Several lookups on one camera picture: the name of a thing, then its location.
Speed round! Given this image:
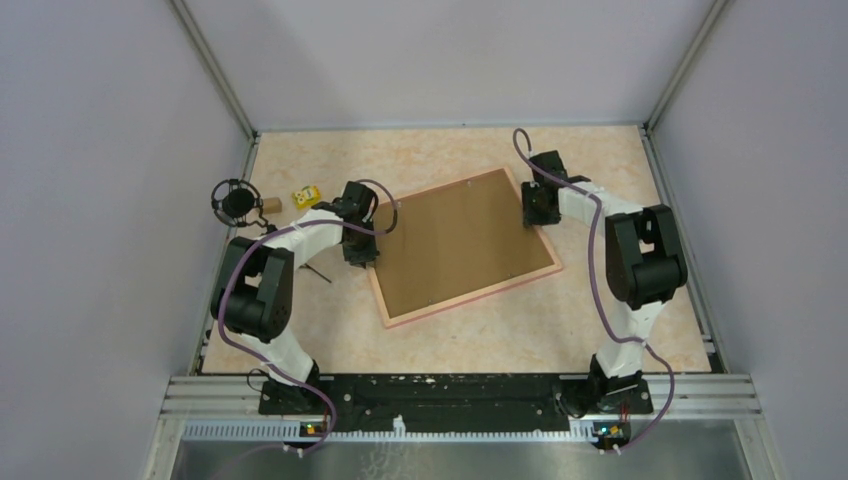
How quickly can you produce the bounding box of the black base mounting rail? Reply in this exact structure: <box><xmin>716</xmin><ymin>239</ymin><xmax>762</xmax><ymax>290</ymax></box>
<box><xmin>258</xmin><ymin>373</ymin><xmax>654</xmax><ymax>433</ymax></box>

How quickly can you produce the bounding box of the brown cardboard backing board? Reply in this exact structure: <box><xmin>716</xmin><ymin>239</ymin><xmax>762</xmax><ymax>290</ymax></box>
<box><xmin>373</xmin><ymin>170</ymin><xmax>556</xmax><ymax>321</ymax></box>

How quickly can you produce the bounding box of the pink wooden picture frame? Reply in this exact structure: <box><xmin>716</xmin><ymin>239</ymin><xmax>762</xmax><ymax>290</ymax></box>
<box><xmin>366</xmin><ymin>166</ymin><xmax>564</xmax><ymax>330</ymax></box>

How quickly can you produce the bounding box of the small wooden block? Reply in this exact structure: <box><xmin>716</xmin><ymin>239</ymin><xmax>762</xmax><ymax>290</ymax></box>
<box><xmin>262</xmin><ymin>197</ymin><xmax>283</xmax><ymax>215</ymax></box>

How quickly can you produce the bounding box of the white cable duct strip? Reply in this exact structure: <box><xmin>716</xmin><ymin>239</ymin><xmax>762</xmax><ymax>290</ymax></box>
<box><xmin>182</xmin><ymin>417</ymin><xmax>597</xmax><ymax>444</ymax></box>

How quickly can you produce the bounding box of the black microphone on tripod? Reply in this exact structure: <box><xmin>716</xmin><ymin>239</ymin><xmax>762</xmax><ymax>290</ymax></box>
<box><xmin>211</xmin><ymin>179</ymin><xmax>343</xmax><ymax>290</ymax></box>

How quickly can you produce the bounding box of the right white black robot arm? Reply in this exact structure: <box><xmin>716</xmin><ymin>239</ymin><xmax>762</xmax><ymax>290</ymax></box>
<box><xmin>520</xmin><ymin>151</ymin><xmax>688</xmax><ymax>412</ymax></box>

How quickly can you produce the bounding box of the yellow toy cube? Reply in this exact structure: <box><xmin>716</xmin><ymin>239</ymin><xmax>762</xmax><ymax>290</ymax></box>
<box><xmin>291</xmin><ymin>185</ymin><xmax>322</xmax><ymax>210</ymax></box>

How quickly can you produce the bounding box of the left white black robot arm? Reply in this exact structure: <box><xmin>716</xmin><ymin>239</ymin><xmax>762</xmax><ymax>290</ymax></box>
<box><xmin>210</xmin><ymin>179</ymin><xmax>388</xmax><ymax>414</ymax></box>

